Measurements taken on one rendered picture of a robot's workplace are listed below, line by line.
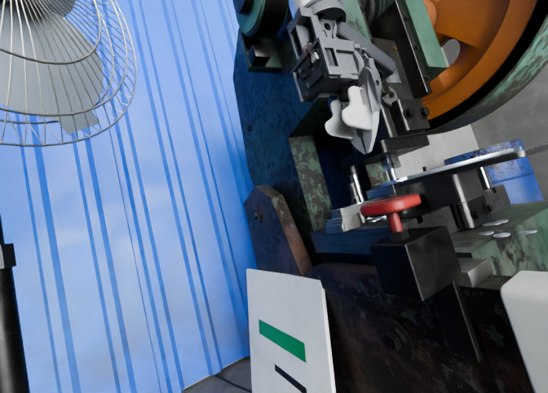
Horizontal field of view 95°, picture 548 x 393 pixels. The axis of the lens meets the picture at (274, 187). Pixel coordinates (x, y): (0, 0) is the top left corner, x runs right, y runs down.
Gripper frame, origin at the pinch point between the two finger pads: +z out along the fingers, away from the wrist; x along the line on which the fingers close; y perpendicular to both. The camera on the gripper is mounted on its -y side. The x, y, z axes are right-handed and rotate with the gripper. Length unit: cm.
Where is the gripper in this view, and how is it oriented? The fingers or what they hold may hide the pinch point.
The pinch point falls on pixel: (369, 143)
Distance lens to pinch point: 39.6
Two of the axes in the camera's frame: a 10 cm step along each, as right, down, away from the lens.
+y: -8.7, 1.8, -4.6
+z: 2.5, 9.6, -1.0
